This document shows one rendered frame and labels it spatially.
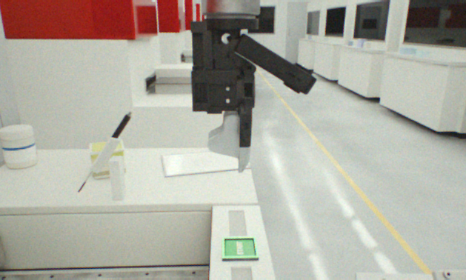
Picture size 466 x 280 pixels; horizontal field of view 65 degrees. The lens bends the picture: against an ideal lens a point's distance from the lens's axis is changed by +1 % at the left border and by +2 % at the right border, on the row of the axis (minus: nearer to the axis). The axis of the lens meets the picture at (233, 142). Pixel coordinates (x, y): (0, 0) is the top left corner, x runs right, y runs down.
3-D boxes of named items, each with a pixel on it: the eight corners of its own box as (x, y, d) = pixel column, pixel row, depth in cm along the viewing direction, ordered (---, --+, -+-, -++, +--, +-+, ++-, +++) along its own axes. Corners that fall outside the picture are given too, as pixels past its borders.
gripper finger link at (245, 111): (236, 140, 52) (236, 79, 49) (249, 140, 52) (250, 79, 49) (238, 150, 47) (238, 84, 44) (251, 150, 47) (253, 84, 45)
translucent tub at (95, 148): (92, 181, 81) (89, 152, 79) (92, 169, 88) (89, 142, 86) (127, 176, 84) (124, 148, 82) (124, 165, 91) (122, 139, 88)
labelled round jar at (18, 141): (0, 170, 88) (-8, 132, 85) (15, 159, 94) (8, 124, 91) (30, 169, 88) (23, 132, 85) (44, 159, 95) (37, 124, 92)
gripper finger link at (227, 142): (208, 172, 53) (207, 110, 50) (248, 171, 53) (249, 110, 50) (207, 180, 50) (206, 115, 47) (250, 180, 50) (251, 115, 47)
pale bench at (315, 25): (308, 72, 1059) (313, -2, 998) (295, 66, 1230) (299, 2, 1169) (344, 72, 1063) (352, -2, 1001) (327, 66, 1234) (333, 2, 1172)
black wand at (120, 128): (134, 112, 69) (129, 109, 69) (132, 114, 68) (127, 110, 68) (83, 190, 74) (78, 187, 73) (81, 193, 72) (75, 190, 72)
